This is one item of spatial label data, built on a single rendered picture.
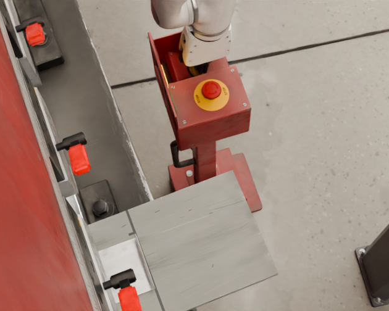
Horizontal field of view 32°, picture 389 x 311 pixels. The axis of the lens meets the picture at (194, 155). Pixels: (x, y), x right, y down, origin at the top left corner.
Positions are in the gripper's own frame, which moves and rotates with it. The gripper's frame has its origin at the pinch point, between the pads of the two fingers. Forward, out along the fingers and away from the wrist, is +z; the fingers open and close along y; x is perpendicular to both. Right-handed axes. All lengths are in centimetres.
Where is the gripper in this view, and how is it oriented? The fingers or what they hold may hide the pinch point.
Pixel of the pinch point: (201, 63)
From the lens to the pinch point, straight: 145.1
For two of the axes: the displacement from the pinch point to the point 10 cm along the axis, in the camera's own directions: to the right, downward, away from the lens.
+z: -0.7, 3.7, 9.2
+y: 9.4, -3.0, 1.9
